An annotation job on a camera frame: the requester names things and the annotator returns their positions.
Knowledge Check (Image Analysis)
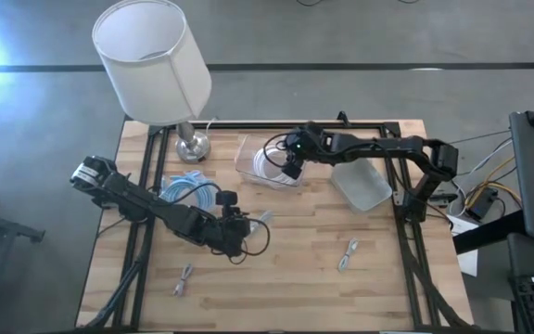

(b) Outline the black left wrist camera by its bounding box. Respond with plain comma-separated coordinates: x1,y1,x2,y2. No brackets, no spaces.
214,189,240,209

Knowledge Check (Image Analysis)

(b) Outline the white shade table lamp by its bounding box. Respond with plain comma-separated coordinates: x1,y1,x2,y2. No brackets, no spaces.
91,0,213,164

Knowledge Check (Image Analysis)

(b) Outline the yellow floor cable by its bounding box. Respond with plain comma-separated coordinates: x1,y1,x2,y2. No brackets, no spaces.
464,155,523,205

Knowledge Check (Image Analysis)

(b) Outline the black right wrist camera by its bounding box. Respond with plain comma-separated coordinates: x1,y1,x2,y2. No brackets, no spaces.
279,160,306,182

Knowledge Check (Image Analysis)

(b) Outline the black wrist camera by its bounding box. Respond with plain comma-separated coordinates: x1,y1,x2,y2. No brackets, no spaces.
279,160,306,182
214,189,240,209

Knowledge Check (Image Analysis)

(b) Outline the translucent white plastic bin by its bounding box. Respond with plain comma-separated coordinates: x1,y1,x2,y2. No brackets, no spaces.
157,169,220,217

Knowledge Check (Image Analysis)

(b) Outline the black aluminium rig frame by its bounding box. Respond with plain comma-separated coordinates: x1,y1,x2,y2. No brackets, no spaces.
76,121,481,334

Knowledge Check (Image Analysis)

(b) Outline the white floor cable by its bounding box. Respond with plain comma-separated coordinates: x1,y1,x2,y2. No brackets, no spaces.
451,136,514,186

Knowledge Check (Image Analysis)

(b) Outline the white paper sheet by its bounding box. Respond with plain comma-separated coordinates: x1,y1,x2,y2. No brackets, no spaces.
446,213,479,277

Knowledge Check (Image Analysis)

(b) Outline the clear plastic container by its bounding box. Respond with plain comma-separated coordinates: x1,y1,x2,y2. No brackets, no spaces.
234,132,310,189

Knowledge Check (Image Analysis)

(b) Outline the grey floor cable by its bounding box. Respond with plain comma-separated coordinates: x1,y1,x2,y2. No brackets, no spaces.
447,129,512,146

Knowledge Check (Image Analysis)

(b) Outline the black power supply box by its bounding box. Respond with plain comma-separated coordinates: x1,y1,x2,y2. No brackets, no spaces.
464,187,500,222

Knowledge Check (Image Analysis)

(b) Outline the grey bin with handle holes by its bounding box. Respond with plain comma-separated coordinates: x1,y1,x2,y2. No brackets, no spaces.
330,156,394,214

